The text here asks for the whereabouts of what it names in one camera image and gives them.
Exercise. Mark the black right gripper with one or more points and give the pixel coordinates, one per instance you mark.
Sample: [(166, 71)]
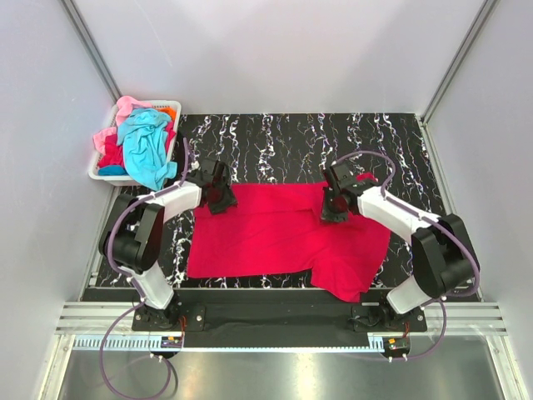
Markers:
[(327, 216)]

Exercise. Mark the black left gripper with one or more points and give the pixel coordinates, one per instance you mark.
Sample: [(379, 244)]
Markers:
[(228, 201)]

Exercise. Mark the red t-shirt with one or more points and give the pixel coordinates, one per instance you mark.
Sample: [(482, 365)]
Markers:
[(276, 229)]

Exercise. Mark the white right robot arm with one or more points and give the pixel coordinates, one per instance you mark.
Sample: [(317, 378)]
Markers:
[(442, 254)]

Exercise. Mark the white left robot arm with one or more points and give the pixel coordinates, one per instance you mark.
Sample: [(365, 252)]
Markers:
[(132, 238)]

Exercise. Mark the orange t-shirt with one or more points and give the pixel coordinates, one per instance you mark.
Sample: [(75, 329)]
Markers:
[(170, 111)]

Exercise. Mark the light blue t-shirt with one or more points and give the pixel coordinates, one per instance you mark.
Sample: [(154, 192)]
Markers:
[(152, 179)]

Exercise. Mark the white plastic laundry basket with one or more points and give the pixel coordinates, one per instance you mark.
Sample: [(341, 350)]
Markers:
[(125, 180)]

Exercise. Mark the magenta t-shirt in basket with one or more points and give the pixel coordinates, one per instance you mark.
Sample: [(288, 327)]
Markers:
[(138, 149)]

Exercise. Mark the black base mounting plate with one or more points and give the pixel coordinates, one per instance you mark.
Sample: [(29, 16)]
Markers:
[(275, 318)]

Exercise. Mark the right electronics board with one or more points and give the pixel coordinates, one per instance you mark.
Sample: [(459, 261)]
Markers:
[(397, 343)]

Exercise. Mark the electronics board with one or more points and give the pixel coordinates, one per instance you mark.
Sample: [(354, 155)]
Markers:
[(397, 343), (172, 342)]

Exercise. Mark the left electronics board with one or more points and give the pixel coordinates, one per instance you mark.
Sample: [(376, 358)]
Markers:
[(172, 342)]

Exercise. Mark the white slotted cable duct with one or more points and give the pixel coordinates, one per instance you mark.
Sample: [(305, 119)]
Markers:
[(138, 343)]

